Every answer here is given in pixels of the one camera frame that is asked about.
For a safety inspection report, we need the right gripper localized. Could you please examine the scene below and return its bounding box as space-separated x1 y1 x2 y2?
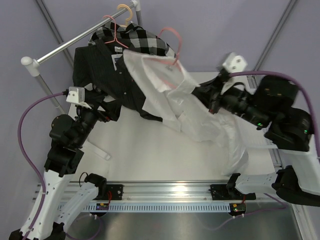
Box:
189 73 271 129

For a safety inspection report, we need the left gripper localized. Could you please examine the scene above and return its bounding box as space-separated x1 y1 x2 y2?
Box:
74 95 124 148

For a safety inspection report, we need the pink wire hanger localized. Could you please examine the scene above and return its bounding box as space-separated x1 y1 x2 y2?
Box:
102 15 130 50
147 27 183 90

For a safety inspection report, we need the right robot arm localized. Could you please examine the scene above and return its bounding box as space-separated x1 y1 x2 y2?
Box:
192 75 320 207

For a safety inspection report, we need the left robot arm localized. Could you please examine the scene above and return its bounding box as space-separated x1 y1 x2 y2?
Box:
9 87 123 240

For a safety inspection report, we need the black pinstripe shirt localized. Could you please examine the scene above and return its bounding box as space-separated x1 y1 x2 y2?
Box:
72 39 163 122

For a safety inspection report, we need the black white checkered shirt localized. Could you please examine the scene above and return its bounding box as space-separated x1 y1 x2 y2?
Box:
88 22 169 56

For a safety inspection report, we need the beige wooden hanger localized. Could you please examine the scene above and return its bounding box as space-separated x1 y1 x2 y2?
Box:
115 3 132 26

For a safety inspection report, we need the white plastic basket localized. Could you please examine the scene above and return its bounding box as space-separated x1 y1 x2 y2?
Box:
242 121 278 149

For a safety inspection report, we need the metal clothes rack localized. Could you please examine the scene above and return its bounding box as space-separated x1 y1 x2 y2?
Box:
19 0 143 161

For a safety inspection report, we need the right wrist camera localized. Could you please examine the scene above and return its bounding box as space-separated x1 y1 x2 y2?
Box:
221 52 248 74

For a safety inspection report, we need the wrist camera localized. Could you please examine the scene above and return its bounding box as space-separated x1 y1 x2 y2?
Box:
66 86 92 109
221 52 248 74

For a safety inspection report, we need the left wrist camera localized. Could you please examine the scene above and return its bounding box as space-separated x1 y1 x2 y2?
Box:
66 86 92 109

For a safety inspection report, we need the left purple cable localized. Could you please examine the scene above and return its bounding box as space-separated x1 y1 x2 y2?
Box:
16 91 108 240

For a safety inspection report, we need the white slotted cable duct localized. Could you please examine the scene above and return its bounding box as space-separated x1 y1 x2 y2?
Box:
82 202 231 213

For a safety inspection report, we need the aluminium mounting rail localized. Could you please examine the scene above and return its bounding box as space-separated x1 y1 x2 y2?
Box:
32 181 276 202

